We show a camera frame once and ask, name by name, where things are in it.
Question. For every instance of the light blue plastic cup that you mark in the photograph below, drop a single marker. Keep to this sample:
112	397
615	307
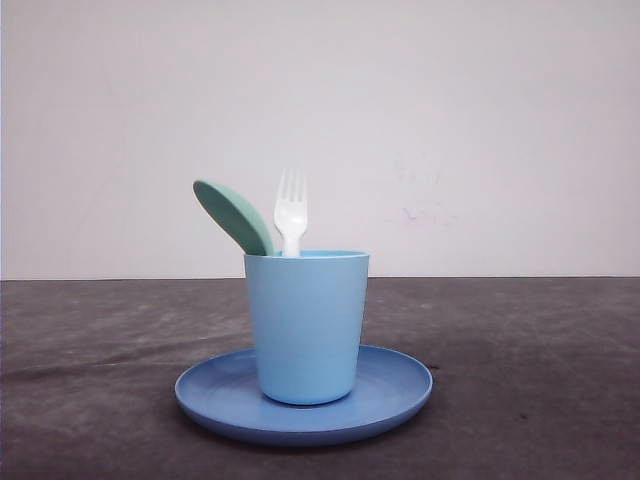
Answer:
307	316

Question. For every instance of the white plastic fork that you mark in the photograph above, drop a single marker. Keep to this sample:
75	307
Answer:
291	211

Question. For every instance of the green plastic spoon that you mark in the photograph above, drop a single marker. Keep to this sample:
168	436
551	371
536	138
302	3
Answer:
236	216

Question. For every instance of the blue plastic plate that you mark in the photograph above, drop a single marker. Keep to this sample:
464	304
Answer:
222	395

